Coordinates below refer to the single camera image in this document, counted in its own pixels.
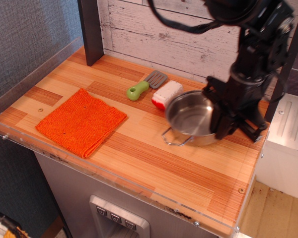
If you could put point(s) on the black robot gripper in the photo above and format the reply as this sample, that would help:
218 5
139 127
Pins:
236 104

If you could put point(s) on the stainless steel pot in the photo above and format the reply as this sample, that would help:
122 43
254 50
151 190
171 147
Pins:
189 116

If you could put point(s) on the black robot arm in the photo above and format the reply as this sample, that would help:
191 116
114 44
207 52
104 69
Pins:
265 26

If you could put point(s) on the white and red toy cheese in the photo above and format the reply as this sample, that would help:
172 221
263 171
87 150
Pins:
163 96

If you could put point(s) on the white toy sink unit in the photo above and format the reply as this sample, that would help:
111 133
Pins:
278 165

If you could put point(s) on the clear acrylic table guard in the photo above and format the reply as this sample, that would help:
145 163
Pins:
141 173

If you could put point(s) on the orange knitted cloth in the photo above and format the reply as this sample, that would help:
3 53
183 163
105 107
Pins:
81 123

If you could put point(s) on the silver dispenser panel with buttons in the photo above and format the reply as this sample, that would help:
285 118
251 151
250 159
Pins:
113 221

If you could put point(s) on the grey toy fridge cabinet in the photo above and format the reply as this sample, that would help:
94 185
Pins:
72 190

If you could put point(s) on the yellow and black object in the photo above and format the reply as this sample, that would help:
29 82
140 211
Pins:
11 229

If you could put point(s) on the dark right support post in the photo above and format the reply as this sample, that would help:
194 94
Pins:
280 86

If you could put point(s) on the dark support post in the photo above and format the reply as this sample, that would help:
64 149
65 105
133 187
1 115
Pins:
280 86
91 30

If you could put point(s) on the green handled grey spatula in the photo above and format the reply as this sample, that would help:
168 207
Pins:
154 80

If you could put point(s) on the dark left support post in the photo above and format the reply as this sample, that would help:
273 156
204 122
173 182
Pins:
91 30

